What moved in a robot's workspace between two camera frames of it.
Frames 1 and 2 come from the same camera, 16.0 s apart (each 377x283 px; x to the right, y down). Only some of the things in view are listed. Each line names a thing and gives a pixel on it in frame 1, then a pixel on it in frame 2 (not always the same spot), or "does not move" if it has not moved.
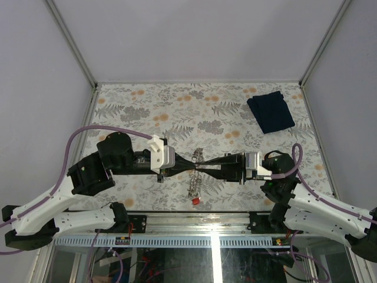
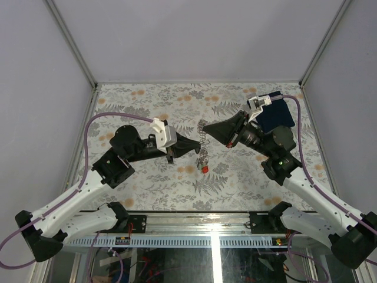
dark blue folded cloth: x=272 y=111 does not move
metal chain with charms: x=194 y=188 → x=204 y=144
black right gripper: x=232 y=168 → x=228 y=131
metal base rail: x=217 y=223 does not move
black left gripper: x=181 y=164 → x=184 y=145
